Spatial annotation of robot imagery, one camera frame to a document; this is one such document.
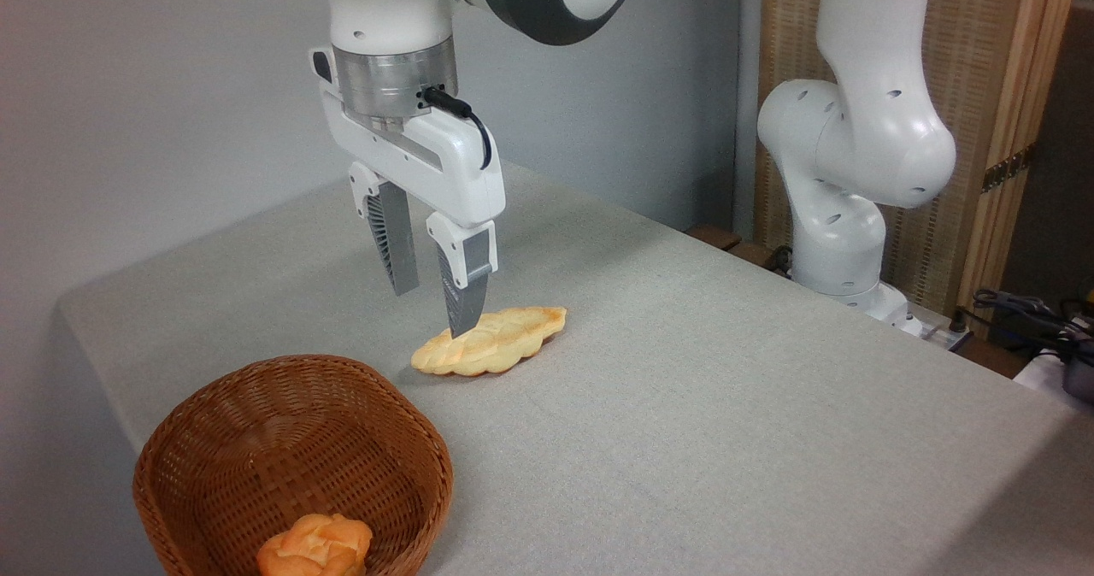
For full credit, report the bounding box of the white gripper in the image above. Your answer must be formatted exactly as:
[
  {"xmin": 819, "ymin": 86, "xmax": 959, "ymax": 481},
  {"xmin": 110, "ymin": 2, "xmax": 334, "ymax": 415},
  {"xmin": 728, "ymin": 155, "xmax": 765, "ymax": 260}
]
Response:
[{"xmin": 309, "ymin": 45, "xmax": 507, "ymax": 339}]

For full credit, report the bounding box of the long braided bread loaf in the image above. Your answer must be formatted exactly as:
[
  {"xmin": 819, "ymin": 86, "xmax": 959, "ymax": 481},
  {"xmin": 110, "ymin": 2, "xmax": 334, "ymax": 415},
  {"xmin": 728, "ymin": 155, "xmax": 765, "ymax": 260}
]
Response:
[{"xmin": 410, "ymin": 306, "xmax": 568, "ymax": 378}]

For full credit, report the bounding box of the brown woven wicker basket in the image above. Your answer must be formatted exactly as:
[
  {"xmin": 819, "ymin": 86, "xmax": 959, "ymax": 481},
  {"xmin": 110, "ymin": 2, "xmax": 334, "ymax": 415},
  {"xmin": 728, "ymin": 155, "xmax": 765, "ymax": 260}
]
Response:
[{"xmin": 132, "ymin": 354, "xmax": 454, "ymax": 576}]

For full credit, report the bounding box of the round orange bread bun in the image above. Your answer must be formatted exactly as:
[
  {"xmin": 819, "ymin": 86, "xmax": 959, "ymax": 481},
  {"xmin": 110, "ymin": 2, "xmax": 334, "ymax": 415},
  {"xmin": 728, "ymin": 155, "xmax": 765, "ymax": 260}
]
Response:
[{"xmin": 256, "ymin": 513, "xmax": 374, "ymax": 576}]

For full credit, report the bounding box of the grey tablecloth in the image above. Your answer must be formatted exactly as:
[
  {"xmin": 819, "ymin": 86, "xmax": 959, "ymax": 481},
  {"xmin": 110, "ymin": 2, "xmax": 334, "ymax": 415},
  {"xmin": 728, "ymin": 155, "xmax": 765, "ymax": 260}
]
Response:
[{"xmin": 56, "ymin": 159, "xmax": 1094, "ymax": 576}]

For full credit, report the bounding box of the brown wooden bench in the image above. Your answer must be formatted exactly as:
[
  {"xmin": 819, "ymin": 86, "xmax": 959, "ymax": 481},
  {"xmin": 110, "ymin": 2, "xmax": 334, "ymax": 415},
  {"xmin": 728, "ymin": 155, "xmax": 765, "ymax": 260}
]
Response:
[{"xmin": 684, "ymin": 224, "xmax": 796, "ymax": 276}]

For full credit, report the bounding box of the bamboo folding screen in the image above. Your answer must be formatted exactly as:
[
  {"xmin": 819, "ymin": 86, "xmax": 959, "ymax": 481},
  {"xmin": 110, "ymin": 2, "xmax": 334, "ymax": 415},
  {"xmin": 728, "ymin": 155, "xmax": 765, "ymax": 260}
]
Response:
[{"xmin": 752, "ymin": 0, "xmax": 1082, "ymax": 338}]

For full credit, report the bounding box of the metal screen hinge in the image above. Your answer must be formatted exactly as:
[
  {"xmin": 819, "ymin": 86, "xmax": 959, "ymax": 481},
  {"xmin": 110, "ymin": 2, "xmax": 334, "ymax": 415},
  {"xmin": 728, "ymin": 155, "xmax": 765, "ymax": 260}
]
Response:
[{"xmin": 981, "ymin": 144, "xmax": 1035, "ymax": 194}]

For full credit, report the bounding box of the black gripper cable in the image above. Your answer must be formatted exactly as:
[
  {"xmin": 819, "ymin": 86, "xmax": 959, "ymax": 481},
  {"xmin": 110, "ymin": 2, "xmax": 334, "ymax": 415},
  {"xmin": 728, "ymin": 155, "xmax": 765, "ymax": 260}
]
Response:
[{"xmin": 421, "ymin": 86, "xmax": 494, "ymax": 171}]

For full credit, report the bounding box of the black cable bundle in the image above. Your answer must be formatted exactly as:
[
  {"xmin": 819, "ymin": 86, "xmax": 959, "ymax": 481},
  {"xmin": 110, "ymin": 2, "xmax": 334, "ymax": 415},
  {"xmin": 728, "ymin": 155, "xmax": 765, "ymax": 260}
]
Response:
[{"xmin": 957, "ymin": 288, "xmax": 1094, "ymax": 363}]

